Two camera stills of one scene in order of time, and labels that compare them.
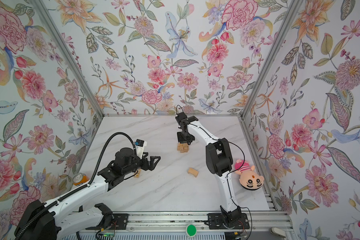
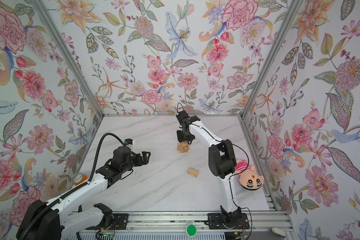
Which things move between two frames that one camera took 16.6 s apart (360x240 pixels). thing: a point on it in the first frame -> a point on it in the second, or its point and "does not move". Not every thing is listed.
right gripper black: [180, 139] does not move
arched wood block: [193, 171] does not move
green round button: [191, 230] does not move
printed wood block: [138, 174] -> [183, 144]
